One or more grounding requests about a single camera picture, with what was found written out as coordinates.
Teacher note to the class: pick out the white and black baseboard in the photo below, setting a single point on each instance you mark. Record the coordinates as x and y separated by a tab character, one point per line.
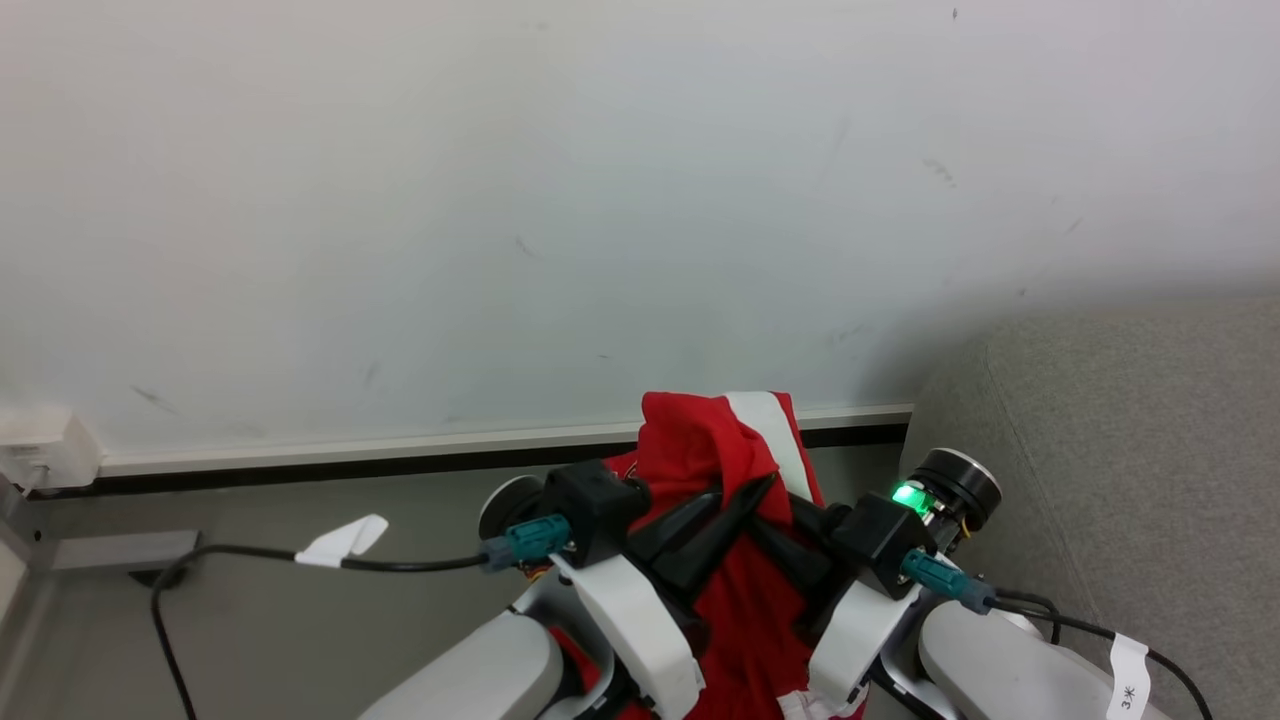
400	455

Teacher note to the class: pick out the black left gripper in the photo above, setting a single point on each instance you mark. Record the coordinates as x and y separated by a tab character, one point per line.
600	505

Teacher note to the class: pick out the flat grey floor box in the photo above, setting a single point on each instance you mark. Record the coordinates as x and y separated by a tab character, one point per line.
125	550

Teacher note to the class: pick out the grey cabinet edge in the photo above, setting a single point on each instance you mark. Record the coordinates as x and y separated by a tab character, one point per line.
15	600

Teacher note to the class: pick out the red garment with white stripe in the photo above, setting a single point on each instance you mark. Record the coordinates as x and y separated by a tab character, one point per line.
700	440

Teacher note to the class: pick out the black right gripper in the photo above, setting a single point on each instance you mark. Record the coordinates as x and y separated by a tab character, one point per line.
880	540

